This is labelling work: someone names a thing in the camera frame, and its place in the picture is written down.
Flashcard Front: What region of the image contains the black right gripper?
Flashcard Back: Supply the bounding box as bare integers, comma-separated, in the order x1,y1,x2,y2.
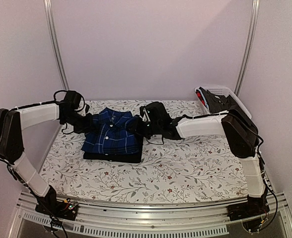
126,118,161,141

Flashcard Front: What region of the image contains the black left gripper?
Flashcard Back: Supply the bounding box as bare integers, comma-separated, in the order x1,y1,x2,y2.
62,111,96,134

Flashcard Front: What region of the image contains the blue plaid long sleeve shirt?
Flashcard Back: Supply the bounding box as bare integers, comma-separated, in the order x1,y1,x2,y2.
81,108,141,155

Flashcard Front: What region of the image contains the black polo shirt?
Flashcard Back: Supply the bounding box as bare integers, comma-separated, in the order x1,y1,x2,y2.
83,152,142,164

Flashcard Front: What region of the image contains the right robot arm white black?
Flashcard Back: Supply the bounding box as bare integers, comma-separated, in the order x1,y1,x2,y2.
132,102,268,216

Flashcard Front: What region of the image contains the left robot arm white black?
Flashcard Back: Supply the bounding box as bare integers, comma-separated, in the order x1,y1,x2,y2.
0,90,93,215

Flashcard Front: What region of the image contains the dark striped shirt in basket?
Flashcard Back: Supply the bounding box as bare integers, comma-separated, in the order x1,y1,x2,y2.
199,87,239,114

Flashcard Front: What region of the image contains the floral patterned table mat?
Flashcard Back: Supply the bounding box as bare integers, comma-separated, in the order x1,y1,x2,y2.
38,99,267,204

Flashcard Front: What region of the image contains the white plastic laundry basket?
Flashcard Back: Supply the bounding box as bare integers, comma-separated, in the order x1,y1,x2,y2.
194,86,252,119

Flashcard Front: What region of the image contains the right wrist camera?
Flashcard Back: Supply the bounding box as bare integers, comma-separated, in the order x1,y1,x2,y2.
140,106,151,122

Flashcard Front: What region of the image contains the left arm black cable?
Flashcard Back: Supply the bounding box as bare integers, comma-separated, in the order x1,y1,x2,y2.
53,89,70,102

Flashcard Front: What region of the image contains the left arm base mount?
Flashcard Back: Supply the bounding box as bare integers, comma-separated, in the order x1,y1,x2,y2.
35,198,78,221

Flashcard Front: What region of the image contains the left aluminium frame post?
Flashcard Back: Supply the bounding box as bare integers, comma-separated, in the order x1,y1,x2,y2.
43,0,70,90

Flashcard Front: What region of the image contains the aluminium frame post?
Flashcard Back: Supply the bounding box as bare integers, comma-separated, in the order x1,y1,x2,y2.
43,0,70,90
234,0,260,96

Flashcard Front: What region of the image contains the aluminium front rail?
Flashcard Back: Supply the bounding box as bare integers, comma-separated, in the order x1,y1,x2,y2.
8,192,292,238

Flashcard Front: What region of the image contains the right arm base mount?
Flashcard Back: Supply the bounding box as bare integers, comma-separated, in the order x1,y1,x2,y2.
227,202,270,233

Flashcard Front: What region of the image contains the right aluminium frame post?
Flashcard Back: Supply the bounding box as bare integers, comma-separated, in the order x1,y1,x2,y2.
234,0,260,96

